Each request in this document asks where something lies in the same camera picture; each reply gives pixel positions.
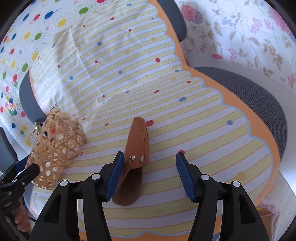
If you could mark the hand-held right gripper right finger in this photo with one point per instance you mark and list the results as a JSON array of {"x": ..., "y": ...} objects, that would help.
[{"x": 185, "y": 176}]

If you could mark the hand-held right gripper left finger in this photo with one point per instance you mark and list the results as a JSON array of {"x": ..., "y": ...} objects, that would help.
[{"x": 114, "y": 176}]

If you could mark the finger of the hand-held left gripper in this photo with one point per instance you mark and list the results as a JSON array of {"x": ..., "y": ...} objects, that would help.
[{"x": 29, "y": 173}]

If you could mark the woven bamboo basket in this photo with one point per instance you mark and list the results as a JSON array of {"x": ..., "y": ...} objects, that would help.
[{"x": 53, "y": 148}]

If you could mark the brown leather sheath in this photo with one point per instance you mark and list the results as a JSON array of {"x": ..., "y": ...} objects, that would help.
[{"x": 136, "y": 139}]

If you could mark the person's left hand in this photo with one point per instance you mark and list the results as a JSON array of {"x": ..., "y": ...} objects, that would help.
[{"x": 23, "y": 220}]

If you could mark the striped dotted cloth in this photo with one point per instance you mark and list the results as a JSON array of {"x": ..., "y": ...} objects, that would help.
[{"x": 161, "y": 92}]

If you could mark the grey fabric chair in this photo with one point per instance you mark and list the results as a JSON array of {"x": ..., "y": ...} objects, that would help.
[{"x": 261, "y": 104}]

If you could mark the white polka dot cloth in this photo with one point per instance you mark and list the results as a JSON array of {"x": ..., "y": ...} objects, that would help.
[{"x": 23, "y": 46}]

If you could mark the floral printed cloth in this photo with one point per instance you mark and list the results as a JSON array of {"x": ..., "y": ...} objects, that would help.
[{"x": 242, "y": 34}]

